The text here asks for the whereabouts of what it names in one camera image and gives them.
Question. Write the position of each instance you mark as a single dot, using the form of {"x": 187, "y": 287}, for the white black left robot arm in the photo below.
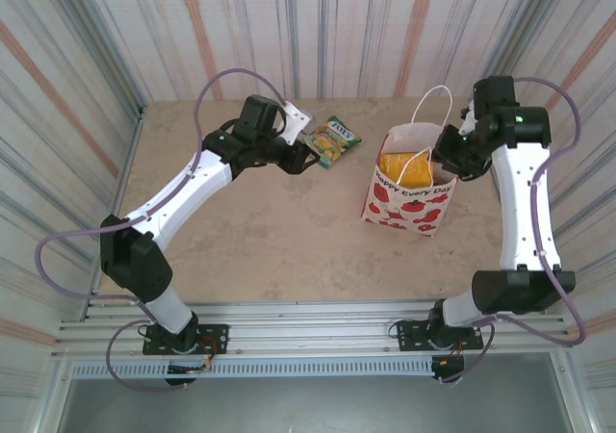
{"x": 178, "y": 192}

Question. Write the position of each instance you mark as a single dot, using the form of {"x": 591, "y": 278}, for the aluminium rail frame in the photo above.
{"x": 308, "y": 327}

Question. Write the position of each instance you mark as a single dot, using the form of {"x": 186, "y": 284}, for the green Fox's spring tea bag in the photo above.
{"x": 337, "y": 137}

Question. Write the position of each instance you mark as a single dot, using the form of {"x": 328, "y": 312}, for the white red printed paper bag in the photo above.
{"x": 409, "y": 207}

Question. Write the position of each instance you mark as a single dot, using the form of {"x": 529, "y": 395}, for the yellow snack packet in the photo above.
{"x": 392, "y": 163}

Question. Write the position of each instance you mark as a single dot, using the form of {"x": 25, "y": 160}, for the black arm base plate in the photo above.
{"x": 216, "y": 337}
{"x": 409, "y": 334}

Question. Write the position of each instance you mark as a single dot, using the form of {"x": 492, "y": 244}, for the grey metal sheet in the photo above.
{"x": 308, "y": 409}

